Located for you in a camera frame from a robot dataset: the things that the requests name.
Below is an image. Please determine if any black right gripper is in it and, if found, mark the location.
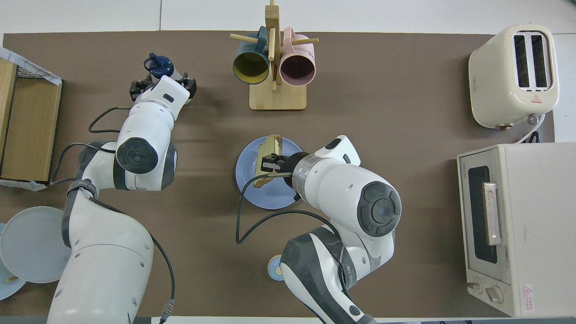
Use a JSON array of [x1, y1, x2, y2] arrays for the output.
[[260, 153, 298, 180]]

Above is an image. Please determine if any slice of toast bread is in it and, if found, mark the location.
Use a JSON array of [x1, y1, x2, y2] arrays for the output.
[[253, 134, 283, 189]]

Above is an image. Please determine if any white squeeze bottle blue cap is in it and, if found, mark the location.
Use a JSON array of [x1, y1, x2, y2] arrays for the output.
[[144, 53, 195, 107]]

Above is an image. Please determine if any grey round plate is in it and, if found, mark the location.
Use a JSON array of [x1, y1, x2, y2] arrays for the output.
[[0, 206, 72, 284]]

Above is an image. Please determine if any light blue round plate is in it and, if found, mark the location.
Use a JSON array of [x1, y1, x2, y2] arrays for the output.
[[0, 223, 27, 301]]

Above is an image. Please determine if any dark teal mug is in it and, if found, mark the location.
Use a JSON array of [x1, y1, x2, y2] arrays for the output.
[[232, 26, 270, 85]]

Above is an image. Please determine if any wooden mug tree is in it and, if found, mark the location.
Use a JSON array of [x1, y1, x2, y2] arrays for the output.
[[230, 0, 319, 111]]

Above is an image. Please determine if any pink mug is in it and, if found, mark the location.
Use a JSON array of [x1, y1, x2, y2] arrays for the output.
[[279, 27, 316, 87]]

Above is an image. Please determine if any small blue dome wooden knob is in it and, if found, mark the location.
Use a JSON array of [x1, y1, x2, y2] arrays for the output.
[[267, 255, 285, 281]]

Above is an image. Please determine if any wooden two-tier shelf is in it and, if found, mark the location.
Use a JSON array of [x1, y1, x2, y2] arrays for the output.
[[0, 58, 63, 183]]

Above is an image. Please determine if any white checked cloth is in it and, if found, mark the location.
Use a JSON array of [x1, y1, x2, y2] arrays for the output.
[[0, 47, 63, 192]]

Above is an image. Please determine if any brown table mat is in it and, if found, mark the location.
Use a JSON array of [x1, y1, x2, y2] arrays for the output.
[[0, 31, 555, 318]]

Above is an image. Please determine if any cream two-slot toaster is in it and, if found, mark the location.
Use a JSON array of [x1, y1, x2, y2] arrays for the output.
[[468, 24, 560, 130]]

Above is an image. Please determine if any white toaster oven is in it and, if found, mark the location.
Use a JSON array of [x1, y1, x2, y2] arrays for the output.
[[457, 143, 576, 317]]

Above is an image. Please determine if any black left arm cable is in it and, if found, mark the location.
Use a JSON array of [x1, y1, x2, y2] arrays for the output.
[[49, 107, 176, 324]]

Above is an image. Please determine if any black wire basket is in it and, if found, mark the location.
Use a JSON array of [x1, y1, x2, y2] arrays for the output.
[[16, 63, 48, 81]]

